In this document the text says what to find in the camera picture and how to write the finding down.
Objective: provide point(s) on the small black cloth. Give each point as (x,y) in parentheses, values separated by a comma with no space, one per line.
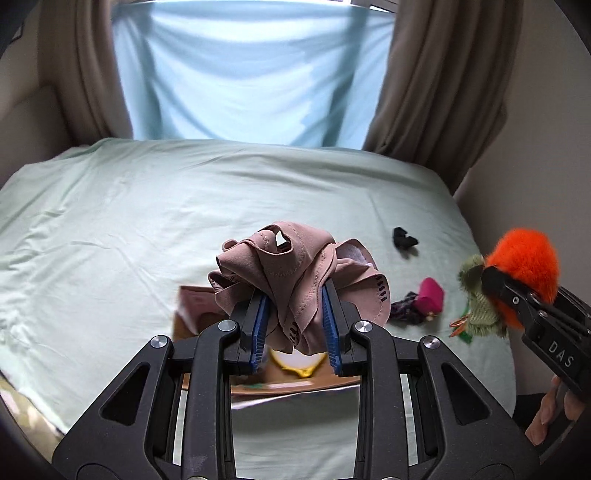
(404,240)

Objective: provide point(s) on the yellow rimmed item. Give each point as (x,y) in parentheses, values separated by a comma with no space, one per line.
(295,364)

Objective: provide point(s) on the light green bed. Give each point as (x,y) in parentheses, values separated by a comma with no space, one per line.
(138,221)

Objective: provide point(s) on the dusty pink garment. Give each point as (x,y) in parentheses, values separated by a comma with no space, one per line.
(295,281)

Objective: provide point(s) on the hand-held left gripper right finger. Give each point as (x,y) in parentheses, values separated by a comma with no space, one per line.
(328,318)

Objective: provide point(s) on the person's right hand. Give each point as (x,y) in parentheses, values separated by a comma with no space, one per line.
(542,410)

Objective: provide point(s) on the light blue sheer curtain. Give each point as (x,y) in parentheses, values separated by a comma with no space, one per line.
(249,74)

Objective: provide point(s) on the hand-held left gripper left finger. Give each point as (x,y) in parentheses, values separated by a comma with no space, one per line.
(259,323)

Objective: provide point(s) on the cardboard box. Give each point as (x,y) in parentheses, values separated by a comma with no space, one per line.
(194,323)

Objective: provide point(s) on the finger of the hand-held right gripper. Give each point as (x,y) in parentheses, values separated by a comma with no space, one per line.
(510,295)

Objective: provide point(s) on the orange and green plush toy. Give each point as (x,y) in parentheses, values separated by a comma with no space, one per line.
(521,258)

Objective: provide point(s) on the dark patterned scrunchie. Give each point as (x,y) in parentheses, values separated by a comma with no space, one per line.
(406,311)

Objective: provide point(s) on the magenta pouch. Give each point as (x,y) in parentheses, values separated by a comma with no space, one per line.
(430,295)

